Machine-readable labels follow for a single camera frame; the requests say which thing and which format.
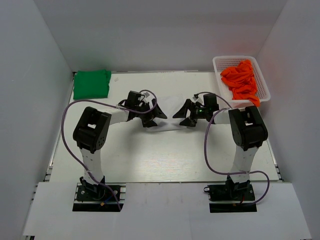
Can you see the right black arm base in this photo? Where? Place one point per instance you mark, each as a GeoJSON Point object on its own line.
{"type": "Point", "coordinates": [223, 201]}

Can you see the white t shirt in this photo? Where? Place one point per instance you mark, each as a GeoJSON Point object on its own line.
{"type": "Point", "coordinates": [170, 106]}

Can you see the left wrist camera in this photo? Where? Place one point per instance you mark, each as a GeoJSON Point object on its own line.
{"type": "Point", "coordinates": [133, 99]}

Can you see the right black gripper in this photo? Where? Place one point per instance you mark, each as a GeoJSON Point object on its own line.
{"type": "Point", "coordinates": [191, 114]}

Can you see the crumpled orange t shirt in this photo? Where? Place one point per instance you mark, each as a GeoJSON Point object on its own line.
{"type": "Point", "coordinates": [241, 81]}

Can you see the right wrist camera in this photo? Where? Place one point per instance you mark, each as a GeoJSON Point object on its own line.
{"type": "Point", "coordinates": [210, 101]}

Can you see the folded green t shirt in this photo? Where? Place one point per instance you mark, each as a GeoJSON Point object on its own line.
{"type": "Point", "coordinates": [91, 84]}

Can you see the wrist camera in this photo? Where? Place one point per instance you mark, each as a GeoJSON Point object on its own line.
{"type": "Point", "coordinates": [133, 99]}
{"type": "Point", "coordinates": [210, 101]}

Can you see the white plastic basket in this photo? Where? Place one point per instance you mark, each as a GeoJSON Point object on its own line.
{"type": "Point", "coordinates": [222, 62]}

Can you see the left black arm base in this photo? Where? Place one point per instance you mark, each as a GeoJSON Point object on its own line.
{"type": "Point", "coordinates": [105, 202]}

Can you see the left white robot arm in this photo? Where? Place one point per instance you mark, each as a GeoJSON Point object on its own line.
{"type": "Point", "coordinates": [91, 132]}

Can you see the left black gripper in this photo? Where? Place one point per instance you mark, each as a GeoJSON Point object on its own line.
{"type": "Point", "coordinates": [149, 113]}

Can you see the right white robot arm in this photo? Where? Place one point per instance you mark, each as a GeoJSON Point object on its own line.
{"type": "Point", "coordinates": [247, 128]}

